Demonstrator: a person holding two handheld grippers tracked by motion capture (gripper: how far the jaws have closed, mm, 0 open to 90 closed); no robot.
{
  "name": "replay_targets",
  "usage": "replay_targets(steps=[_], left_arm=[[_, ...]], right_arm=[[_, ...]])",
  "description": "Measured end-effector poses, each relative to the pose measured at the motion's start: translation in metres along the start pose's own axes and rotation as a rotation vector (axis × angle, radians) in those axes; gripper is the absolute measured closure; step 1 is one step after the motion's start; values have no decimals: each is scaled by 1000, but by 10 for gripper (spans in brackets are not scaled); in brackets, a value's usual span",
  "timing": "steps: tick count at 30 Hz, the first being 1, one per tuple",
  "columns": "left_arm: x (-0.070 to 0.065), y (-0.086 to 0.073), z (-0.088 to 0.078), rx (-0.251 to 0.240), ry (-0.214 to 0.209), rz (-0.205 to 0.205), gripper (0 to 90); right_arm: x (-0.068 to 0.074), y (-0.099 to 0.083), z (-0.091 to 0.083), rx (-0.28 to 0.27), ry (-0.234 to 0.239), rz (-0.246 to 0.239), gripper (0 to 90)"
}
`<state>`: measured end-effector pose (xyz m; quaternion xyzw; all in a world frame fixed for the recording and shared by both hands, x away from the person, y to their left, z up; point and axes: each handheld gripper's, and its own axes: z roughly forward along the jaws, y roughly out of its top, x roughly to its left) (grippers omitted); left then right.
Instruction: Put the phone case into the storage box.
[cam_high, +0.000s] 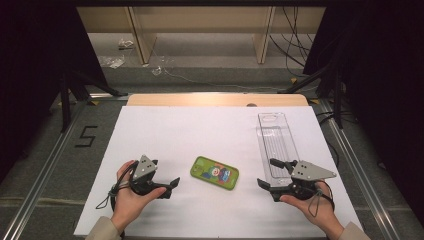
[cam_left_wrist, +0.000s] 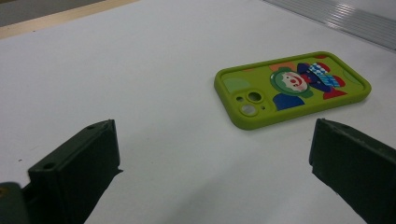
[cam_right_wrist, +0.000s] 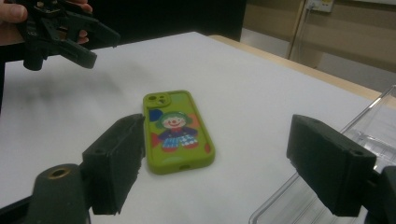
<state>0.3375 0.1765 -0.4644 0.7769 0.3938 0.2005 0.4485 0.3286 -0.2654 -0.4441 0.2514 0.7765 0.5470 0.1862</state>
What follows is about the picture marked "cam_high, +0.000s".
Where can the green cartoon phone case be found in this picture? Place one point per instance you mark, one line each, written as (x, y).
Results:
(213, 173)

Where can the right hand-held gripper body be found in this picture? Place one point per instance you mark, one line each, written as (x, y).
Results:
(310, 171)

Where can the yellow tape piece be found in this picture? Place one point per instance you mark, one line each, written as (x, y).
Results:
(94, 102)
(313, 101)
(293, 80)

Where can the light wooden shelf unit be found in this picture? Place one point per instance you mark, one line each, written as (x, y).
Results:
(200, 20)

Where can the white table sheet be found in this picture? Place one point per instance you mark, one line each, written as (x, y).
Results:
(186, 140)

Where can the black metal stand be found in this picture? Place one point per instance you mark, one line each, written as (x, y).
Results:
(66, 100)
(337, 100)

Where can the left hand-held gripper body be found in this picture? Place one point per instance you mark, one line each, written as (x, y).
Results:
(144, 168)

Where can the person's left hand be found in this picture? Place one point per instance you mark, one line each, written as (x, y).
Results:
(128, 203)

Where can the black curtain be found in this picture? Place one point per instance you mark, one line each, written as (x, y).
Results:
(33, 66)
(383, 83)

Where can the person's right hand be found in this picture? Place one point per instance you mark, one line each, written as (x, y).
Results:
(320, 210)

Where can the aluminium floor rail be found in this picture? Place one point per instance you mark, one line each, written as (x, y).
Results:
(40, 173)
(360, 166)

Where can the crumpled clear plastic wrapper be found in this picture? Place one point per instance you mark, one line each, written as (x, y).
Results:
(156, 70)
(125, 43)
(112, 61)

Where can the clear plastic packaging box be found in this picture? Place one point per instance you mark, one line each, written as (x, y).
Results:
(276, 140)

